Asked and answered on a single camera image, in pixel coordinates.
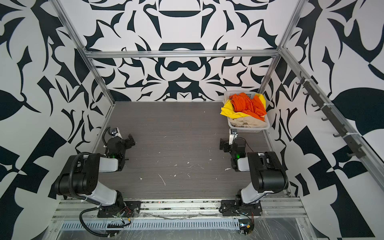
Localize orange shorts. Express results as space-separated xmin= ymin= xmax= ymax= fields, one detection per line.
xmin=230 ymin=93 xmax=267 ymax=121

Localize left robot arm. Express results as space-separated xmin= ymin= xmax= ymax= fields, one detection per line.
xmin=54 ymin=135 xmax=136 ymax=209

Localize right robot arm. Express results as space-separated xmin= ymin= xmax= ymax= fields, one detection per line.
xmin=220 ymin=138 xmax=289 ymax=206

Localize beige shorts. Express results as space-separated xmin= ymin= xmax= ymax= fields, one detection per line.
xmin=229 ymin=117 xmax=268 ymax=128

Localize yellow shorts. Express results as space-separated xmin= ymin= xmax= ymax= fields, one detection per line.
xmin=221 ymin=98 xmax=251 ymax=119

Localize white laundry basket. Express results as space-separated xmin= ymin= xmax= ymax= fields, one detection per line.
xmin=224 ymin=91 xmax=271 ymax=132

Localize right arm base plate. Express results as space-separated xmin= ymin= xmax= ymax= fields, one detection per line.
xmin=219 ymin=200 xmax=263 ymax=217

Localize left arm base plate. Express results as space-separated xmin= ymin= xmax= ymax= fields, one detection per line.
xmin=97 ymin=201 xmax=142 ymax=218

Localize white slotted cable duct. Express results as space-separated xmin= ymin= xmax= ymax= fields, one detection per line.
xmin=59 ymin=218 xmax=241 ymax=231

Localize black corrugated cable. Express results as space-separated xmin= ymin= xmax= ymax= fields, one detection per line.
xmin=78 ymin=206 xmax=133 ymax=238

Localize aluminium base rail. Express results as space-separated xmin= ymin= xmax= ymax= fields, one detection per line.
xmin=50 ymin=196 xmax=308 ymax=223

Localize aluminium cage frame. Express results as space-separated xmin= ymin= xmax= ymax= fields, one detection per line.
xmin=51 ymin=1 xmax=384 ymax=188

